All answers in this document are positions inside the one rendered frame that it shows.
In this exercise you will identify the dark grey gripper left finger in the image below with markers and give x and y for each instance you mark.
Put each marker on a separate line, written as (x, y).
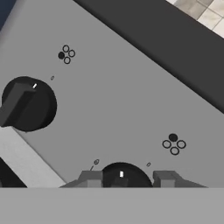
(91, 178)

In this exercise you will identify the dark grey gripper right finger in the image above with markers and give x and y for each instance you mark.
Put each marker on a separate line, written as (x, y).
(166, 178)

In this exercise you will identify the black stove knob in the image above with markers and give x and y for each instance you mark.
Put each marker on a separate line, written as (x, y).
(126, 175)
(28, 103)

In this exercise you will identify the grey stove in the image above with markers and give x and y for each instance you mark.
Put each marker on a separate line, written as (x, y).
(116, 96)

